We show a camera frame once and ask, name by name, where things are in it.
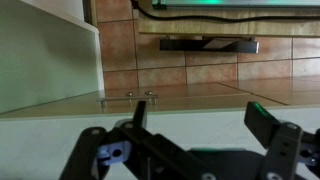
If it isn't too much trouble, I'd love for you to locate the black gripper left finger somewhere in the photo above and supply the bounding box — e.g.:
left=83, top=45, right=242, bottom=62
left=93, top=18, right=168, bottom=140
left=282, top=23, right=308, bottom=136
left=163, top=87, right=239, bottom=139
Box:
left=59, top=100, right=218, bottom=180

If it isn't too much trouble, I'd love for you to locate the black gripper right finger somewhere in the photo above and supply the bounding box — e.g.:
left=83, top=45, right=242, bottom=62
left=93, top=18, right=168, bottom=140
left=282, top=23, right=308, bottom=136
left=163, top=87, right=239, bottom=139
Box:
left=244, top=101, right=320, bottom=180

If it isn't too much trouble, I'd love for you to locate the metal drawer handle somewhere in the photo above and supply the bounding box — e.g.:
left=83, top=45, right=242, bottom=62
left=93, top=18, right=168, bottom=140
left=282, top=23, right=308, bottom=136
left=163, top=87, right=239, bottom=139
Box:
left=97, top=90, right=160, bottom=108

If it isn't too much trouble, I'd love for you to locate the black metal table bracket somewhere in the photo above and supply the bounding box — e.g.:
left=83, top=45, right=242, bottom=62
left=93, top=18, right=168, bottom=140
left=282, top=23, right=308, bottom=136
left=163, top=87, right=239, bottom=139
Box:
left=159, top=37, right=260, bottom=55

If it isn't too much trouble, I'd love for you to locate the black floor cable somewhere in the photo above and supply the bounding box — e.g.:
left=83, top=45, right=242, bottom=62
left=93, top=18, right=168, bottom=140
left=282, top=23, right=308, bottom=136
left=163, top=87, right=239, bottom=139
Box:
left=130, top=0, right=320, bottom=24

